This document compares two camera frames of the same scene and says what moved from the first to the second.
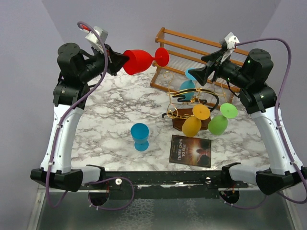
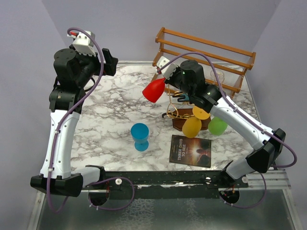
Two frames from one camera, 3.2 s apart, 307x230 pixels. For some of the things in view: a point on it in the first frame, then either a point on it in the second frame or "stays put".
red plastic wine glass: (140, 60) -> (154, 90)
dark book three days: (190, 150) stays put
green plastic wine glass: (218, 124) stays put
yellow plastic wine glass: (191, 125) stays put
